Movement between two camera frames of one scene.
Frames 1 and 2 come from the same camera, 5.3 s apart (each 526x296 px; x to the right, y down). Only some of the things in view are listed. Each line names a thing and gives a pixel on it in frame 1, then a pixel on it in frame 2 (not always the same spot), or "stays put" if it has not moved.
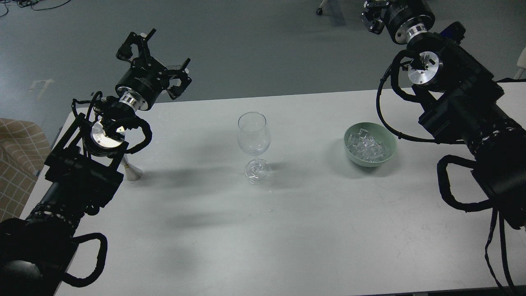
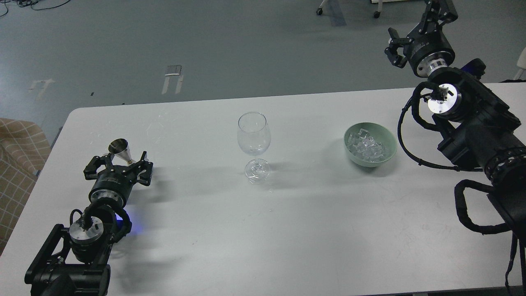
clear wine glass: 254,137 stays put
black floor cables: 26,3 stays put
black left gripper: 143,81 -> 116,182
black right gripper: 404,19 -> 427,52
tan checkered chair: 24,146 stays put
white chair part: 521,62 stays put
